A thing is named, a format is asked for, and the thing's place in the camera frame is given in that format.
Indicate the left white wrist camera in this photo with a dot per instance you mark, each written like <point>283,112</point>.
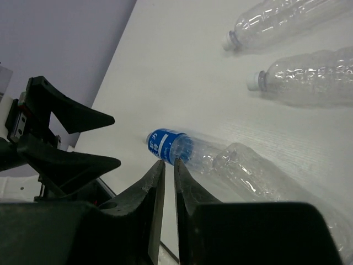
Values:
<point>4,91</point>

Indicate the blue label clear bottle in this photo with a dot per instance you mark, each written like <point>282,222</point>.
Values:
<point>199,155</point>

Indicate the crushed clear bottle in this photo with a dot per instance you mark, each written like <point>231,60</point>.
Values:
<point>257,179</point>

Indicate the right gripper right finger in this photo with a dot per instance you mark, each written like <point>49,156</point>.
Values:
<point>213,232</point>

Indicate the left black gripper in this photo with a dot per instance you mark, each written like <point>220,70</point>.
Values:
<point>63,173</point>

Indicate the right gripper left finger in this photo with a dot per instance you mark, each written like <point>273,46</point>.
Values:
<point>124,230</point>

